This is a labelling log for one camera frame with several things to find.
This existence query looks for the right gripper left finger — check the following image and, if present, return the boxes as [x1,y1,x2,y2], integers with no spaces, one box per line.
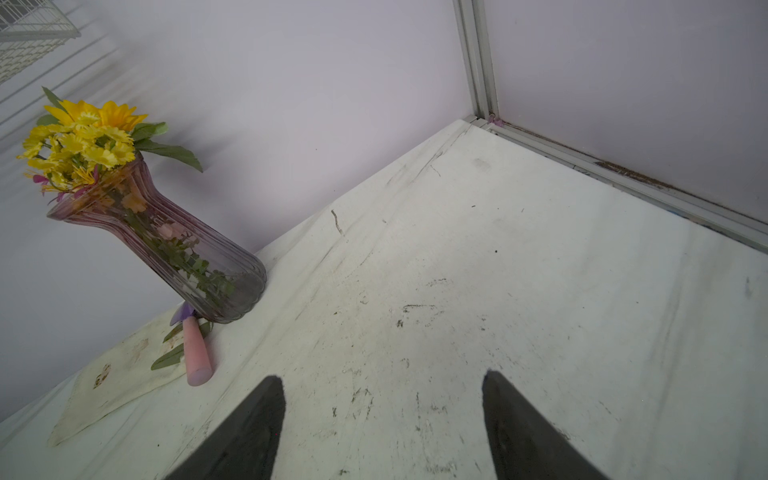
[168,376,286,480]

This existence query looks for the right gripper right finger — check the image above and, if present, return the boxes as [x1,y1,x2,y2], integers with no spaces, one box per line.
[482,370,606,479]

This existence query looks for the purple pink toy knife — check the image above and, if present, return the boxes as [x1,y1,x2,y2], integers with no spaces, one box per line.
[171,302,213,387]

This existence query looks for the purple glass vase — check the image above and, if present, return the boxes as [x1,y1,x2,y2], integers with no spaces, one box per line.
[47,157,267,324]

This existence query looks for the yellow artificial flowers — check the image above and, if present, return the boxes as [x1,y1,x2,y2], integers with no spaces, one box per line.
[18,88,202,197]

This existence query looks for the white wire wall basket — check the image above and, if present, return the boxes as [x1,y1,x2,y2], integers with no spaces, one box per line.
[1,0,80,83]

